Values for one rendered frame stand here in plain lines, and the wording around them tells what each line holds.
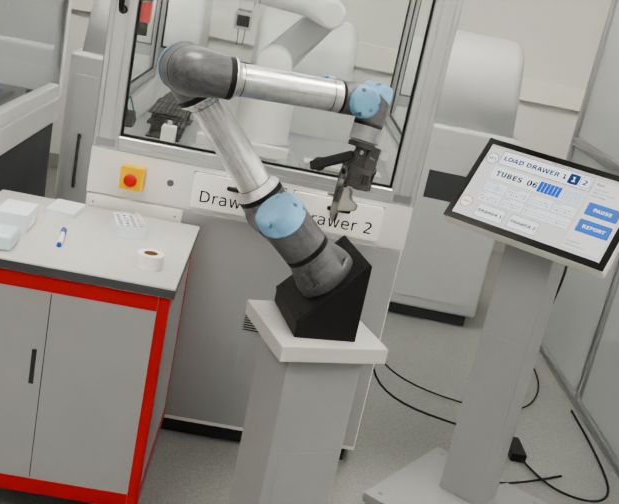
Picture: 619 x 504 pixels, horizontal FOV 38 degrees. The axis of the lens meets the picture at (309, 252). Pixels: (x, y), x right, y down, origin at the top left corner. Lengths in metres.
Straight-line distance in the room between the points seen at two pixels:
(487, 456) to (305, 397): 0.97
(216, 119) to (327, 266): 0.43
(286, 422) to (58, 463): 0.69
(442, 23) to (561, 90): 3.45
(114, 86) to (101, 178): 0.29
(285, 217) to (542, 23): 4.26
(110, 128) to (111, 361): 0.78
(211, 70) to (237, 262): 1.04
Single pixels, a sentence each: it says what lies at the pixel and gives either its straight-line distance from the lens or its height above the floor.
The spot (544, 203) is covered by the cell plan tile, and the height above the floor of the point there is 1.07.
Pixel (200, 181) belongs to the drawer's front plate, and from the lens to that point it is 2.85.
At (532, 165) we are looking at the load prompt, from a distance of 2.87.
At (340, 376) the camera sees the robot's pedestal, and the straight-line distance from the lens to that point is 2.26.
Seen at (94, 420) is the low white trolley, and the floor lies 0.34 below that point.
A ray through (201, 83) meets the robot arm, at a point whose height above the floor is 1.31.
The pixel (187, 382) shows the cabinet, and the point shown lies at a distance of 3.10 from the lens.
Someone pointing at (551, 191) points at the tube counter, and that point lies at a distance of 2.81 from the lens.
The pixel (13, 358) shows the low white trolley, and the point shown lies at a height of 0.48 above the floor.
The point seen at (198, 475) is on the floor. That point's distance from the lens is 3.01.
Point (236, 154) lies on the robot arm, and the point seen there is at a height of 1.14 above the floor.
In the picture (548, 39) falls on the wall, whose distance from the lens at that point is 6.20.
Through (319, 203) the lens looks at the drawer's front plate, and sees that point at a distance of 2.85.
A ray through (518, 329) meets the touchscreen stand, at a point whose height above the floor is 0.67.
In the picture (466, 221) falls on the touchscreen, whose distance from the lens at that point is 2.80.
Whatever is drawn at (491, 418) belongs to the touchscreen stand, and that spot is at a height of 0.35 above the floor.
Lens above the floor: 1.60
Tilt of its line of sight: 17 degrees down
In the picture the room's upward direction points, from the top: 12 degrees clockwise
